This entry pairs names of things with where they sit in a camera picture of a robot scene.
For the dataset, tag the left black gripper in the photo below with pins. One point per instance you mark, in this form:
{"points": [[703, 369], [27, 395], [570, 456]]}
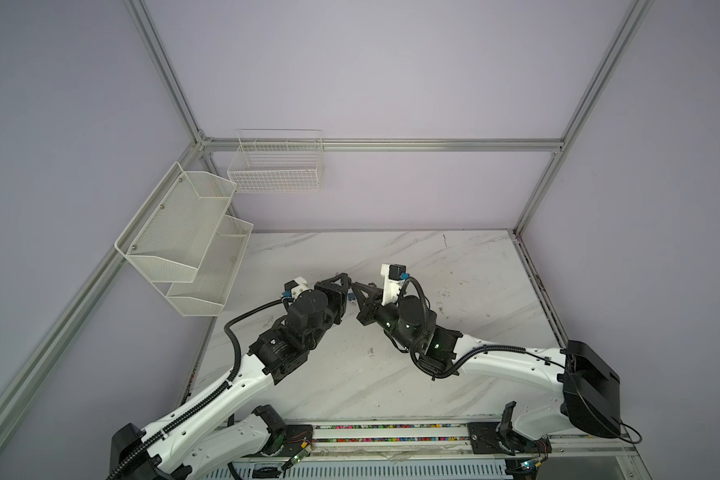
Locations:
{"points": [[336, 294]]}

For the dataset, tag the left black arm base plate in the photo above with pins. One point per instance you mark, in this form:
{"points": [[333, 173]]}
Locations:
{"points": [[288, 441]]}

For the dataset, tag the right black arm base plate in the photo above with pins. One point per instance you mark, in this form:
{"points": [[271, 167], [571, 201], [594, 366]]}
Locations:
{"points": [[485, 438]]}

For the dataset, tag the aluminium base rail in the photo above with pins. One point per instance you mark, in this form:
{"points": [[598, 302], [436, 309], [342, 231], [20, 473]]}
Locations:
{"points": [[398, 441]]}

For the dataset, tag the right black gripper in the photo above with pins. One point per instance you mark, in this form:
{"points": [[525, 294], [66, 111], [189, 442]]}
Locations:
{"points": [[367, 307]]}

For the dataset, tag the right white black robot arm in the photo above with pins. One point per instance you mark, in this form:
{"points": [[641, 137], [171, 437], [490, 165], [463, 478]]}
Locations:
{"points": [[578, 388]]}

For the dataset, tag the white mesh two-tier shelf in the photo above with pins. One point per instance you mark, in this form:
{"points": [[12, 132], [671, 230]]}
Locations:
{"points": [[186, 243]]}

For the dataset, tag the white wire basket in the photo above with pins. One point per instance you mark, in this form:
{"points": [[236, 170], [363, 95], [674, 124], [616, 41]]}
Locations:
{"points": [[278, 161]]}

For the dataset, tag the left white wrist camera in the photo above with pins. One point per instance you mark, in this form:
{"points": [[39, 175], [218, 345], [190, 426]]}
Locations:
{"points": [[293, 288]]}

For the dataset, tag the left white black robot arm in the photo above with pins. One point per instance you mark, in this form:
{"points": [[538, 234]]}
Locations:
{"points": [[191, 442]]}

